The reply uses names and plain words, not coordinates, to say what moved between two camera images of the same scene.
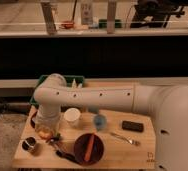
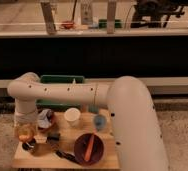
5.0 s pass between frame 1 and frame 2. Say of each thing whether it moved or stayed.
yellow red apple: moved
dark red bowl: stayed
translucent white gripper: moved
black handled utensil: stayed
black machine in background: stayed
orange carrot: stayed
